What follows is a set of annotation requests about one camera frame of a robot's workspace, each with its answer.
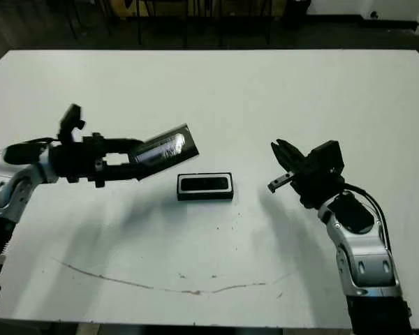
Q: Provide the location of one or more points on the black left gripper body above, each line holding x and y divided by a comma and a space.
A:
78, 160

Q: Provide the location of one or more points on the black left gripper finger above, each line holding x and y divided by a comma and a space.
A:
120, 172
122, 146

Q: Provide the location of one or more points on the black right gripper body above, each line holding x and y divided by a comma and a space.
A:
317, 188

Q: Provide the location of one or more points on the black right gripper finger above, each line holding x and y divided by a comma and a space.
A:
283, 160
293, 153

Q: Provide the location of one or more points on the black printed box lid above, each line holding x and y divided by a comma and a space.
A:
167, 150

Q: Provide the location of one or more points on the black slim camera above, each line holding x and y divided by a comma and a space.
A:
204, 184

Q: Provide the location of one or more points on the black box base white insert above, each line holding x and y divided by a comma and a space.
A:
206, 198

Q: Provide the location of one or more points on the black trash bin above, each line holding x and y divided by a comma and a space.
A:
298, 14

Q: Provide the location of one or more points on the black door stopper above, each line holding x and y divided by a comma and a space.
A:
374, 13

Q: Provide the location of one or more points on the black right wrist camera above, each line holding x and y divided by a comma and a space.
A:
326, 153

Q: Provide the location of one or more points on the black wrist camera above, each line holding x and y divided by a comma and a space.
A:
326, 153
71, 118

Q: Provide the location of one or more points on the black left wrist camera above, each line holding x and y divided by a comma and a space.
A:
71, 118

